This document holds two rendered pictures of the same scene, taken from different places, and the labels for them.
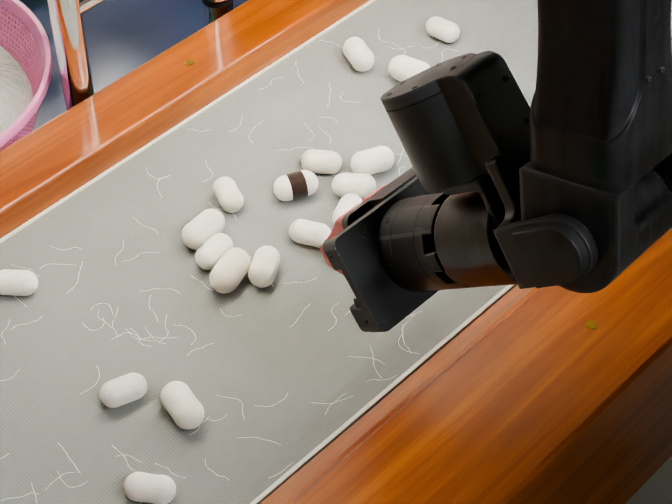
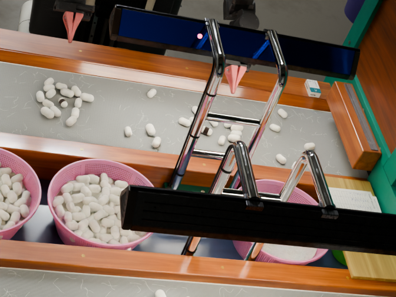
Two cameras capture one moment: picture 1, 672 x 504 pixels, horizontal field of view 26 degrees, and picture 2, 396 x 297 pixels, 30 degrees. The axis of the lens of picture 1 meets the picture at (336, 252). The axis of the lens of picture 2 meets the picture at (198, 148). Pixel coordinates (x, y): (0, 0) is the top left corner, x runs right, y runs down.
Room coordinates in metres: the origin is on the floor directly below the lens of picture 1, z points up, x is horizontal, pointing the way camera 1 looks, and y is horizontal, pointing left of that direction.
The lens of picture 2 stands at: (2.22, 0.68, 2.01)
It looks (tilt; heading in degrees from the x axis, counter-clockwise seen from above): 40 degrees down; 205
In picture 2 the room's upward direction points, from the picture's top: 22 degrees clockwise
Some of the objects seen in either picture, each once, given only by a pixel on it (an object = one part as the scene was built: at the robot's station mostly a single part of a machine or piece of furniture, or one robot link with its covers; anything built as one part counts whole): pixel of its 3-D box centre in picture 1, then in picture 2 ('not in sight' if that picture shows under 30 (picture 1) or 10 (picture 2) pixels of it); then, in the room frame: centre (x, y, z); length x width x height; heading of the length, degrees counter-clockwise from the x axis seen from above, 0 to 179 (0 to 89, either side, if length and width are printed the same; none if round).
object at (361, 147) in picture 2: not in sight; (352, 124); (0.46, 0.30, 0.83); 0.30 x 0.06 x 0.07; 46
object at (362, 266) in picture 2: not in sight; (360, 226); (0.74, 0.51, 0.77); 0.33 x 0.15 x 0.01; 46
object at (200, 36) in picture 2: not in sight; (239, 40); (0.82, 0.04, 1.08); 0.62 x 0.08 x 0.07; 136
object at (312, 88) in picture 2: not in sight; (312, 88); (0.35, 0.11, 0.78); 0.06 x 0.04 x 0.02; 46
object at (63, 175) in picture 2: not in sight; (102, 213); (1.21, 0.05, 0.72); 0.27 x 0.27 x 0.10
